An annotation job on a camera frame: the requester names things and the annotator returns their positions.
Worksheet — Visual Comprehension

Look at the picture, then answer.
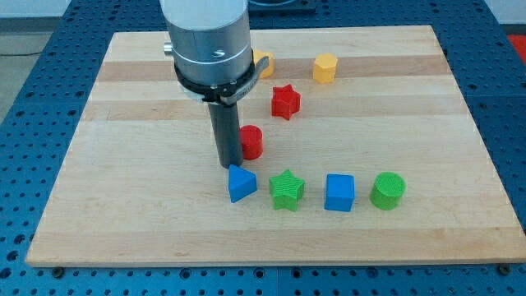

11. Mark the red star block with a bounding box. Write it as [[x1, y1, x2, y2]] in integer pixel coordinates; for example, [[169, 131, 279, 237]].
[[271, 84, 301, 120]]

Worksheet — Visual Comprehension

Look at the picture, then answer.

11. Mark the blue triangle block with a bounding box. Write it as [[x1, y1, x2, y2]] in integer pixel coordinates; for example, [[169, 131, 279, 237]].
[[228, 164, 257, 203]]

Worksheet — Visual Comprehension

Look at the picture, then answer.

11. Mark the yellow hexagon block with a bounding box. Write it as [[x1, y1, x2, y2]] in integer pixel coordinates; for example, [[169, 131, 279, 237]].
[[312, 53, 338, 84]]

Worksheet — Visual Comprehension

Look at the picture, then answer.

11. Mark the blue cube block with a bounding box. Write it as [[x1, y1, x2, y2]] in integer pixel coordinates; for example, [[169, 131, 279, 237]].
[[324, 173, 355, 212]]

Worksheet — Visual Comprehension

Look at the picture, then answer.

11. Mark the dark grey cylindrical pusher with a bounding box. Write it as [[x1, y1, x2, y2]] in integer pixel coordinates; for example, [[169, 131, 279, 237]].
[[208, 104, 243, 169]]

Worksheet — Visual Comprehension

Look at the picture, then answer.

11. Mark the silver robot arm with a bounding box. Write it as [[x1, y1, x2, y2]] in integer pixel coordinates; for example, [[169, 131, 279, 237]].
[[160, 0, 256, 168]]

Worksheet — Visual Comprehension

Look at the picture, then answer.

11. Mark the wooden board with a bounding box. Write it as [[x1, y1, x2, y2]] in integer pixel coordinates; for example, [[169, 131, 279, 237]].
[[26, 25, 525, 267]]

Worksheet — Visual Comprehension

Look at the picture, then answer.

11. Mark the red cylinder block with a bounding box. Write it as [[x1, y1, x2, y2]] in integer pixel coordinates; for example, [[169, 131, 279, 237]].
[[240, 125, 263, 160]]

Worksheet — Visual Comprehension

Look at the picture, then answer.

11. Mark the yellow block behind arm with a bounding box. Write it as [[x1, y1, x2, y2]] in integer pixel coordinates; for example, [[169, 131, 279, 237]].
[[252, 49, 275, 79]]

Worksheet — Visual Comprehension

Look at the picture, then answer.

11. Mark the green star block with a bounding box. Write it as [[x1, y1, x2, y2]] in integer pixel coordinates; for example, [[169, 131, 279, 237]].
[[269, 169, 305, 212]]

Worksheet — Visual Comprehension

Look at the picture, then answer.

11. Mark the green cylinder block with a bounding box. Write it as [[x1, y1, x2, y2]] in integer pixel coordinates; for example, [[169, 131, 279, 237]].
[[370, 172, 406, 210]]

